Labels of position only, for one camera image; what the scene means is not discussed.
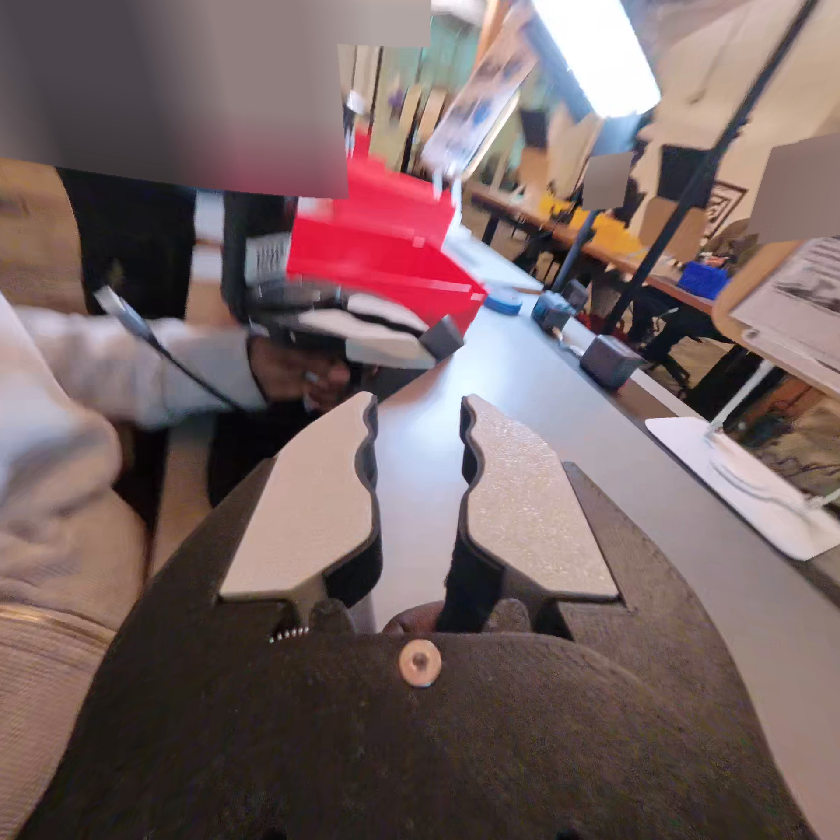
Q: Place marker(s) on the white printed poster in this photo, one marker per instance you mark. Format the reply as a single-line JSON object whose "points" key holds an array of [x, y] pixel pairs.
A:
{"points": [[479, 98]]}

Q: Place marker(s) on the person's cream sweater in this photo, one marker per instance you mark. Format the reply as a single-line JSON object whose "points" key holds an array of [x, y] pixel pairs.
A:
{"points": [[52, 590]]}

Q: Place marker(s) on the person's left forearm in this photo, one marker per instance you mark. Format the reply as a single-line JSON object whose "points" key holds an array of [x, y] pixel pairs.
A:
{"points": [[131, 374]]}

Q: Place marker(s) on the red plastic bin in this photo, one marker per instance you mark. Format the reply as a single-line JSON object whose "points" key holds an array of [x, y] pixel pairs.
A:
{"points": [[380, 249]]}

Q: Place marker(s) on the wood framed paper board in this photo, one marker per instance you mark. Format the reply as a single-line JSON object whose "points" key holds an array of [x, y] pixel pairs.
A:
{"points": [[794, 302]]}

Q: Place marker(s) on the white stand base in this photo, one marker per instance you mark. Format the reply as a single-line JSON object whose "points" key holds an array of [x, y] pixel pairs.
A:
{"points": [[741, 485]]}

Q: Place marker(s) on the blue plastic bin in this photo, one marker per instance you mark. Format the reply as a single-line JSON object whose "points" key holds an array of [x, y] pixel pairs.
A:
{"points": [[702, 279]]}

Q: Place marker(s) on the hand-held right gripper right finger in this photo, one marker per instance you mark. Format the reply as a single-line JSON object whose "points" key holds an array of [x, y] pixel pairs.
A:
{"points": [[531, 512]]}

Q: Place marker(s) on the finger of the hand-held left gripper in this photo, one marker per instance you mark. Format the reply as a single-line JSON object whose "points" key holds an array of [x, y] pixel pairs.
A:
{"points": [[387, 312], [374, 344]]}

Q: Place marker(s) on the wooden office desk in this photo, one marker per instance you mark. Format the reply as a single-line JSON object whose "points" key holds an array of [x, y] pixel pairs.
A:
{"points": [[630, 262]]}

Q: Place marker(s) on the person's left hand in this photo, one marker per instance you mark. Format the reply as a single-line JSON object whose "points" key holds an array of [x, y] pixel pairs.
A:
{"points": [[289, 377]]}

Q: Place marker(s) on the yellow pile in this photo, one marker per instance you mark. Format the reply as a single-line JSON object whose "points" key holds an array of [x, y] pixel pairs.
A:
{"points": [[604, 229]]}

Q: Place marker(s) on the ceiling light panel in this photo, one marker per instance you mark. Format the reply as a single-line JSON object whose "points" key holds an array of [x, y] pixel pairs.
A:
{"points": [[590, 52]]}

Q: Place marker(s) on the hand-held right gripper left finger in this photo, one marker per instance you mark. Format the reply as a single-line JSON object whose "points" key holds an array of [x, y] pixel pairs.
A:
{"points": [[308, 499]]}

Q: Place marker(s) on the black metal pole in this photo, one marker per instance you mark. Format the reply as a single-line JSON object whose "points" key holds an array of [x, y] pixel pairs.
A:
{"points": [[709, 164]]}

